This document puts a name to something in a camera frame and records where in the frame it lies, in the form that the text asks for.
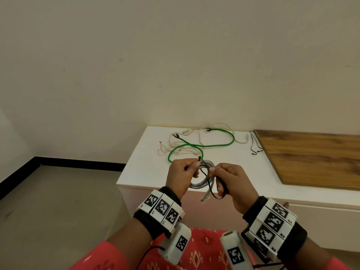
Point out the person's left hand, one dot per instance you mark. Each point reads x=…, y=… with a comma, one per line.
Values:
x=180, y=177

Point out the person's right hand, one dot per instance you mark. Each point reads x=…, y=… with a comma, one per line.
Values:
x=239, y=185

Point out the person's left forearm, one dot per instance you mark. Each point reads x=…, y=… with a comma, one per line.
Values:
x=121, y=247

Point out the person's right forearm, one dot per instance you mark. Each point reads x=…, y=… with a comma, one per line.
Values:
x=309, y=258

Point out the black wristband with marker tags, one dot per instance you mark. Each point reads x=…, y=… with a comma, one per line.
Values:
x=161, y=206
x=274, y=222

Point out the white low table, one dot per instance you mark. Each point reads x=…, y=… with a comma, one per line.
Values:
x=140, y=174

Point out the white marker cube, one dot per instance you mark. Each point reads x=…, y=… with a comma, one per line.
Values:
x=234, y=254

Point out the wooden board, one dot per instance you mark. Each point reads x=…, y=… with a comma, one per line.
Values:
x=309, y=160

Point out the black baseboard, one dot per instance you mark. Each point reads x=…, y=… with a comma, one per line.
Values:
x=70, y=161

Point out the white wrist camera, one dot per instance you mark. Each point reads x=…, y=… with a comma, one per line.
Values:
x=177, y=244

